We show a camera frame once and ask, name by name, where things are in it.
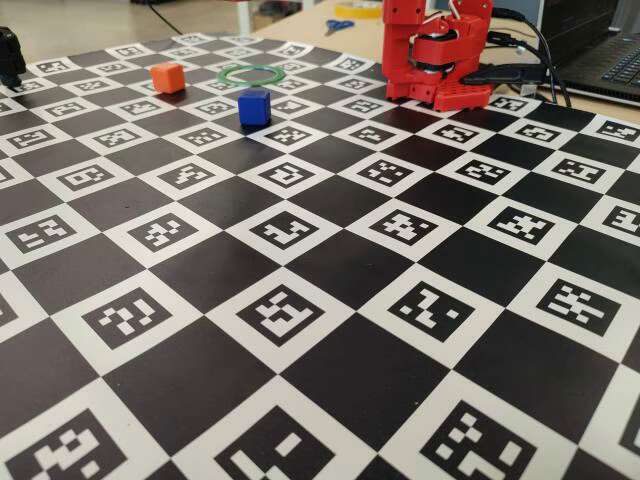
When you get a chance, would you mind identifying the blue cube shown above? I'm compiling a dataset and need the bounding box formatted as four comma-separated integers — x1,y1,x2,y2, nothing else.
237,88,273,126

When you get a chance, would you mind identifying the orange cube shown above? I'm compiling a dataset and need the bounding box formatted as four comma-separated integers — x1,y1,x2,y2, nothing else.
150,61,187,95

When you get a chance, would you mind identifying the black white marker mat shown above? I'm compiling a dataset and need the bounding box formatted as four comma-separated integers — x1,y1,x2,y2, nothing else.
0,30,640,480

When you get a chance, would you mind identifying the yellow tape roll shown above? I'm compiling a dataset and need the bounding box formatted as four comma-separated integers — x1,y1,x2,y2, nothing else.
334,0,384,20

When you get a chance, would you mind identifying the black laptop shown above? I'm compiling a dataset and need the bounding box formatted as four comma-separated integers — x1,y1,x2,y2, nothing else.
542,0,640,99

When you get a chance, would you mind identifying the black plastic device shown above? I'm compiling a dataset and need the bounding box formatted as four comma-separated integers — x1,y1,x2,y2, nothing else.
0,25,27,91

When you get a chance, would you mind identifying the green ring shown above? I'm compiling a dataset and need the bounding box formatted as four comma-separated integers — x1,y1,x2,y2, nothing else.
216,63,286,88

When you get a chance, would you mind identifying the black floor cable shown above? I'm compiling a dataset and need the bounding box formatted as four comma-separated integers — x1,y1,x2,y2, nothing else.
130,0,185,37

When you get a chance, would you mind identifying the black usb cable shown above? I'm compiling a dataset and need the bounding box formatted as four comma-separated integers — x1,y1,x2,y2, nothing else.
487,30,545,57

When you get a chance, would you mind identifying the black arcing cable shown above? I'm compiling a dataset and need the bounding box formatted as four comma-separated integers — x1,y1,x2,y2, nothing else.
492,5,575,108

